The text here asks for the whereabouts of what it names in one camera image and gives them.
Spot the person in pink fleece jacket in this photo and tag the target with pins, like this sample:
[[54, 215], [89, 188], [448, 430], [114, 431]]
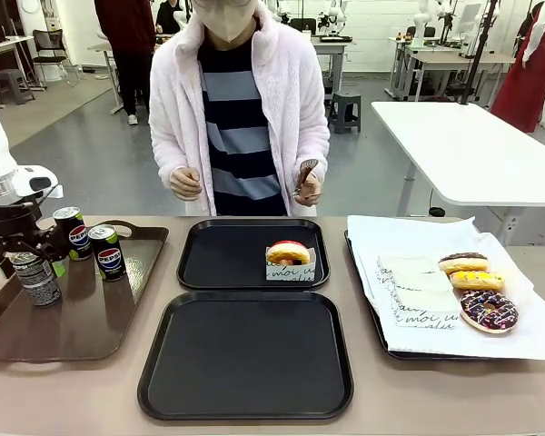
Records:
[[240, 136]]

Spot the white table with grey legs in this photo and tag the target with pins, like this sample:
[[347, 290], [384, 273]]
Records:
[[472, 150]]

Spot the black vertical pole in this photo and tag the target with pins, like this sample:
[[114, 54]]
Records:
[[479, 50]]

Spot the red glazed donut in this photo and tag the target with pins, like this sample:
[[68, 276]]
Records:
[[287, 250]]

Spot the black tray under paper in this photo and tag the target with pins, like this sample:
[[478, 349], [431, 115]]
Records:
[[381, 338]]

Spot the chocolate glazed donut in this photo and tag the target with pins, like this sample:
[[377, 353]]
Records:
[[463, 262]]

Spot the white background desk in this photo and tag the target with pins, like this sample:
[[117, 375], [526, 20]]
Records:
[[329, 50]]

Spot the white paper sheet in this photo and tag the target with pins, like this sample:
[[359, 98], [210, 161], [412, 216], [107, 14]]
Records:
[[418, 236]]

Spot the beige background work table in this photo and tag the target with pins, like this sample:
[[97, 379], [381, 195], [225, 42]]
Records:
[[454, 61]]

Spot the person in dark red top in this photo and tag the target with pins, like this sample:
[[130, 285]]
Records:
[[127, 50]]

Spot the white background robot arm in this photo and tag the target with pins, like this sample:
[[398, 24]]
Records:
[[422, 18]]

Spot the person right hand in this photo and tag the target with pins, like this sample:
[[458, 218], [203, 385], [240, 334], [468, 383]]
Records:
[[184, 184]]

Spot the pink frosted donut in box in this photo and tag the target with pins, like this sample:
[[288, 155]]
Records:
[[295, 272]]

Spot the grey plastic stool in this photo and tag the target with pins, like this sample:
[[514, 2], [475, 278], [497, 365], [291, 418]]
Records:
[[345, 111]]

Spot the black office chair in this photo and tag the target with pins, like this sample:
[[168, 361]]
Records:
[[50, 50]]

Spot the dark grey stool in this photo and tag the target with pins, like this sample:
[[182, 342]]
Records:
[[14, 84]]

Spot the yellow glazed sprinkle donut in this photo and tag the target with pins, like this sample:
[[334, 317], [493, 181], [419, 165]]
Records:
[[477, 279]]

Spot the black Pepsi can blue logo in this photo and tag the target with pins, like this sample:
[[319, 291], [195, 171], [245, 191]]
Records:
[[78, 231], [108, 254]]

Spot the brown metal tongs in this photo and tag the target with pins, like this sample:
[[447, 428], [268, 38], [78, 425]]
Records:
[[307, 167]]

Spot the person left hand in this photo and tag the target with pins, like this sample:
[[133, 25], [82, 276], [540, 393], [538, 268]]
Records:
[[311, 191]]

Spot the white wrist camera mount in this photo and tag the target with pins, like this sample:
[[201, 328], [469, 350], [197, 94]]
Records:
[[56, 191]]

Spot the chocolate donut with sprinkles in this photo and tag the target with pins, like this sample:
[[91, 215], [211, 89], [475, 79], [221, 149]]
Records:
[[489, 313]]

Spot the beige face mask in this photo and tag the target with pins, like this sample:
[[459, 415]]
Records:
[[224, 22]]

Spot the small black serving tray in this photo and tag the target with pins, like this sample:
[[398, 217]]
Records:
[[227, 254]]

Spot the large black serving tray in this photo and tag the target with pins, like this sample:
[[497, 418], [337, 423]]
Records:
[[245, 359]]

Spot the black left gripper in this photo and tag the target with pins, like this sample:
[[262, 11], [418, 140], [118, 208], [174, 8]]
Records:
[[9, 227]]

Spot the black Pepsi can silver text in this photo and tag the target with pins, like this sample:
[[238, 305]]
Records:
[[38, 284]]

